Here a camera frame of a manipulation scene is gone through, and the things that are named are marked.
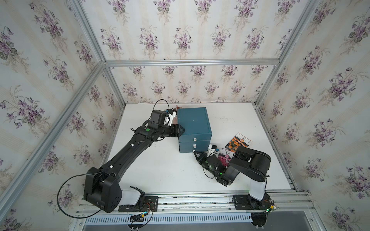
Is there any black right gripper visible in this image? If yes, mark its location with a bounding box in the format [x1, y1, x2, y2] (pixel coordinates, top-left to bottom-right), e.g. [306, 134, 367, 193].
[192, 151, 218, 179]

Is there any teal bottom drawer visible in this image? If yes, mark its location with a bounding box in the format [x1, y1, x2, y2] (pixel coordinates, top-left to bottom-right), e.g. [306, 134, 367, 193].
[179, 141, 210, 153]

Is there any teal drawer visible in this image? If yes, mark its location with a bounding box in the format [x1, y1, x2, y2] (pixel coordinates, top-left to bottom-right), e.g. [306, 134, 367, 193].
[178, 133, 212, 144]
[179, 141, 210, 153]

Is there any teal drawer cabinet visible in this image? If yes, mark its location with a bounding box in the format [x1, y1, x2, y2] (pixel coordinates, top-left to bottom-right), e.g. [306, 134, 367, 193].
[177, 107, 212, 135]

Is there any pink flower seed bag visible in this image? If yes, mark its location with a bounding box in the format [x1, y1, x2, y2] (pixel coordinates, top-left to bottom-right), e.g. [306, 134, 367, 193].
[217, 148, 235, 167]

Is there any orange flower seed bag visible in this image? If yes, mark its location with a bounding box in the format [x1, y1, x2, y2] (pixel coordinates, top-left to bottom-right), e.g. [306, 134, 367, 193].
[225, 132, 252, 153]

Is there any teal top drawer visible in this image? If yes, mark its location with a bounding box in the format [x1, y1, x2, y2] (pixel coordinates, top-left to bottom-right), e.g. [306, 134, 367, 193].
[178, 133, 212, 144]

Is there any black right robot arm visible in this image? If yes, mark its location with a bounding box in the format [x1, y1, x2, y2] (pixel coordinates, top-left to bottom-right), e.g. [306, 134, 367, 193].
[193, 146, 271, 202]

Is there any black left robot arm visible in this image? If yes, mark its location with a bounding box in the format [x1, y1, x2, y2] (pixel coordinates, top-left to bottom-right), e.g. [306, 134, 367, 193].
[83, 109, 185, 213]

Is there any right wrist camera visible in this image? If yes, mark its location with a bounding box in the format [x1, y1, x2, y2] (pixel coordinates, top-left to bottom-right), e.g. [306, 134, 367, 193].
[207, 144, 219, 157]

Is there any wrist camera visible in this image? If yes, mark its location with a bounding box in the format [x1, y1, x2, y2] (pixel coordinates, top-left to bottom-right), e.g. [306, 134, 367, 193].
[164, 109, 176, 126]
[207, 144, 219, 157]

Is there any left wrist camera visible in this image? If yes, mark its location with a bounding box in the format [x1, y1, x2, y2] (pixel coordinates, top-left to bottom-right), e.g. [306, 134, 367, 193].
[164, 109, 176, 126]

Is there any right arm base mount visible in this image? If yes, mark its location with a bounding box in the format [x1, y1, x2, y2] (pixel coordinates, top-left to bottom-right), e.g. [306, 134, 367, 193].
[232, 179, 275, 213]

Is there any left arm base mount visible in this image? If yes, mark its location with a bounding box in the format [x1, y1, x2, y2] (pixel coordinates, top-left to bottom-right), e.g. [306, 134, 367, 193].
[118, 186, 159, 212]

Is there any white slotted cable duct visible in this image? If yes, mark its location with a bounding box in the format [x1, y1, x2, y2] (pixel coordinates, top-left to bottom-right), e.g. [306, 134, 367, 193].
[85, 212, 252, 225]

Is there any aluminium frame back bar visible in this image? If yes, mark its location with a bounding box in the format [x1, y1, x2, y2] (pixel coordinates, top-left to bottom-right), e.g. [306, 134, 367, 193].
[105, 58, 279, 67]

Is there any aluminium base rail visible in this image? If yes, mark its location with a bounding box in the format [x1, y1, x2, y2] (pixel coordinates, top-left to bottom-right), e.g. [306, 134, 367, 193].
[77, 190, 313, 216]

